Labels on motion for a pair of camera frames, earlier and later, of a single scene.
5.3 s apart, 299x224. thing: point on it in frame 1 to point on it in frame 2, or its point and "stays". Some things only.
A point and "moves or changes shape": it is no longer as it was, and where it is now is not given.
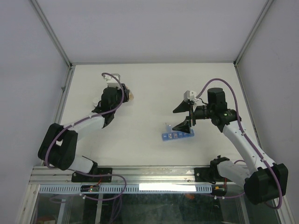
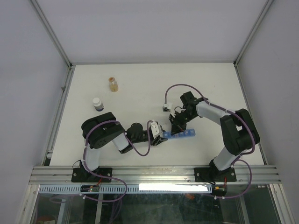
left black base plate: [78, 177] stays
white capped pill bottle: [95, 101] stays
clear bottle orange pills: [131, 96] moves or changes shape
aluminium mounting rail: [122, 175] stays
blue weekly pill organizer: [171, 134] stays
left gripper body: [119, 94] to [151, 140]
